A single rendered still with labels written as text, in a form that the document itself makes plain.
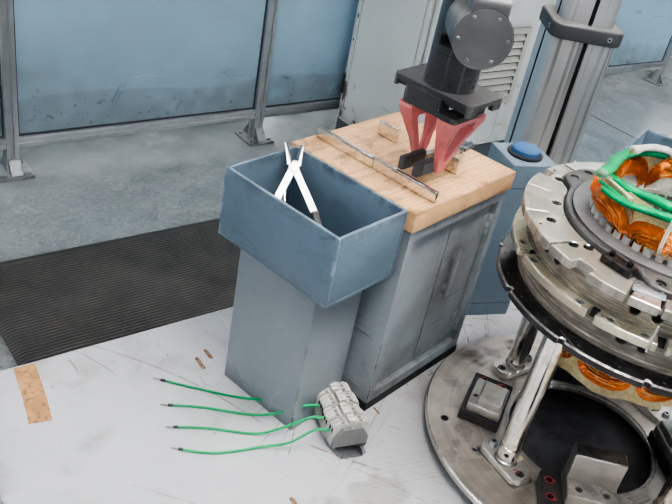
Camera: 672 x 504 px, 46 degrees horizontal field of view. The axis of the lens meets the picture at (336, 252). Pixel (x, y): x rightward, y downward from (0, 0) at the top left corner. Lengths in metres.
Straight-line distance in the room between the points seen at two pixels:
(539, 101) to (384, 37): 2.00
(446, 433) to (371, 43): 2.48
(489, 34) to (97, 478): 0.59
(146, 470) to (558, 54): 0.82
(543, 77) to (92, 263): 1.64
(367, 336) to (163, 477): 0.28
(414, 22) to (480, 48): 2.35
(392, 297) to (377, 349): 0.08
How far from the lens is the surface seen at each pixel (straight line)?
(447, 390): 1.04
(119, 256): 2.57
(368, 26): 3.32
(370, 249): 0.81
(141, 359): 1.03
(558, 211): 0.86
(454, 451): 0.96
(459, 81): 0.85
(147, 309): 2.36
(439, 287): 1.00
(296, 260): 0.81
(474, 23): 0.75
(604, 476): 0.94
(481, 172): 0.96
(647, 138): 1.27
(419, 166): 0.87
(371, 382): 0.97
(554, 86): 1.28
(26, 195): 2.91
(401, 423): 1.00
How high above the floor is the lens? 1.46
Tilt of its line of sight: 32 degrees down
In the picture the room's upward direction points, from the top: 12 degrees clockwise
